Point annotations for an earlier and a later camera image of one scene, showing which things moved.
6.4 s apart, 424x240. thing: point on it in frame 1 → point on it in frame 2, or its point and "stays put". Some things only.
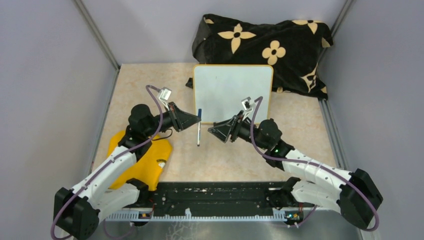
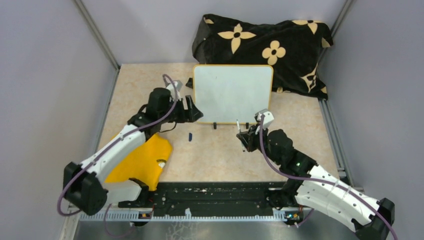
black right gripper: (232, 126) → (249, 137)
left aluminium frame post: (100, 37) stays put
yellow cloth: (148, 168) stays put
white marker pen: (199, 119) → (243, 146)
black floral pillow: (294, 49) stays put
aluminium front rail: (187, 216) stays put
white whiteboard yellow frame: (219, 90) stays put
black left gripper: (180, 119) → (186, 115)
